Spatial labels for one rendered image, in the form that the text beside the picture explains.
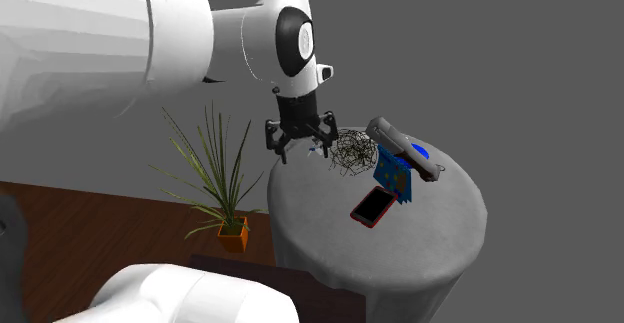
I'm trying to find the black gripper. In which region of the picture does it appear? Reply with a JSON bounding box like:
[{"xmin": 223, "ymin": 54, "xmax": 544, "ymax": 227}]
[{"xmin": 264, "ymin": 90, "xmax": 340, "ymax": 165}]

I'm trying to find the white grey remote controller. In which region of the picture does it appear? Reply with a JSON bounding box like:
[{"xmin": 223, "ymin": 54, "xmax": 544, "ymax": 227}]
[{"xmin": 364, "ymin": 115, "xmax": 446, "ymax": 183}]

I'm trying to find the red smartphone with black screen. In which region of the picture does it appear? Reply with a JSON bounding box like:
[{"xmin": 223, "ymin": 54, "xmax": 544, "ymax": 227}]
[{"xmin": 349, "ymin": 185, "xmax": 400, "ymax": 230}]

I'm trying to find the green plant in orange pot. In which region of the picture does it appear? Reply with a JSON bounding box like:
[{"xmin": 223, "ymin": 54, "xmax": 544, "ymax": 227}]
[{"xmin": 147, "ymin": 101, "xmax": 269, "ymax": 254}]

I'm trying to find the round table with grey cloth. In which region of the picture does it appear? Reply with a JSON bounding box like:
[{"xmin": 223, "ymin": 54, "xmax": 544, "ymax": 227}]
[{"xmin": 266, "ymin": 126, "xmax": 489, "ymax": 323}]

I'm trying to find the black tangled wire ball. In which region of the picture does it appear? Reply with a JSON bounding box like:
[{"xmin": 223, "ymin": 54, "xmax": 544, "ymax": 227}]
[{"xmin": 328, "ymin": 128, "xmax": 381, "ymax": 177}]

